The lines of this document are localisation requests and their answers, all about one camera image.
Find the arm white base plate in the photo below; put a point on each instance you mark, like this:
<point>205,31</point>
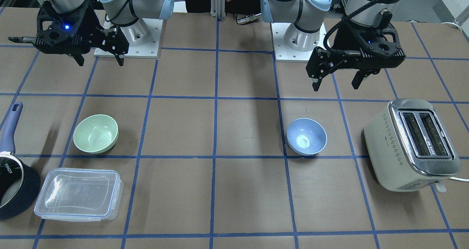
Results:
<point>146,40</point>
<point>285,45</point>

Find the green bowl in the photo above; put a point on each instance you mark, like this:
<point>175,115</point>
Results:
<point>96,134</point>

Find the blue bowl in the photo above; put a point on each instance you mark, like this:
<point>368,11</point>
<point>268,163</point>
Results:
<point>306,137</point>

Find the aluminium frame post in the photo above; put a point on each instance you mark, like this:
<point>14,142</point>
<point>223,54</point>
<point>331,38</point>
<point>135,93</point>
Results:
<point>218,9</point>

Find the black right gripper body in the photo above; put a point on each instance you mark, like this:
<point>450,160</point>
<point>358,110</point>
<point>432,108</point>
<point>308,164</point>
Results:
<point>92,25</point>

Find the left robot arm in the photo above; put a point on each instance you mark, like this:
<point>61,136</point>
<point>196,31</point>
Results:
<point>308,15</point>

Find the dark blue saucepan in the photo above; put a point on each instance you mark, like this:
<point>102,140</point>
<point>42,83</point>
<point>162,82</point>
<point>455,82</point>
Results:
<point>19,183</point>

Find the cream toaster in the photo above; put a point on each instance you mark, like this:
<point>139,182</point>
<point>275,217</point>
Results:
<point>409,147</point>

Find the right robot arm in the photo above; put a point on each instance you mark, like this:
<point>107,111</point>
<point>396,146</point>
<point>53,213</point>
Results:
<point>121,13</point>

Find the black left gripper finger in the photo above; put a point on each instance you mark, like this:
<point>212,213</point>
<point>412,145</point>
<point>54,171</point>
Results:
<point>359,77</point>
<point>318,73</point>

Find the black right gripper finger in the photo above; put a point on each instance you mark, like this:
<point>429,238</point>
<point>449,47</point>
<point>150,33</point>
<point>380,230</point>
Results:
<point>79,58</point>
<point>115,43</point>

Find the clear plastic food container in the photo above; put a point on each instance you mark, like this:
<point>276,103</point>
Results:
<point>79,195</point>

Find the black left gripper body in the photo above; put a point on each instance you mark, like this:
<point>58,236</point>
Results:
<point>345,36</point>

